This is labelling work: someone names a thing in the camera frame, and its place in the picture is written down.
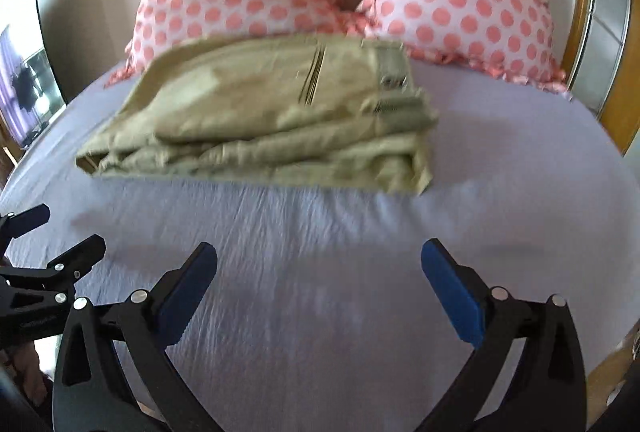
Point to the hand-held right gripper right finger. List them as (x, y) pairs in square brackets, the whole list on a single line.
[(452, 299)]

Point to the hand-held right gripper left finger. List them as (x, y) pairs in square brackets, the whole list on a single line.
[(184, 299)]

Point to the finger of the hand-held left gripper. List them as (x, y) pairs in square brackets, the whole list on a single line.
[(27, 220), (75, 257)]

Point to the khaki pants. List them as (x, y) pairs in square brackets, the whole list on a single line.
[(260, 121)]

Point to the flat screen television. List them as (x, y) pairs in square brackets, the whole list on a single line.
[(30, 86)]

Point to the bed with lavender sheet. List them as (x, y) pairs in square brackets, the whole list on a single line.
[(320, 272)]

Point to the wooden headboard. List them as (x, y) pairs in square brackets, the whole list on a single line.
[(575, 11)]

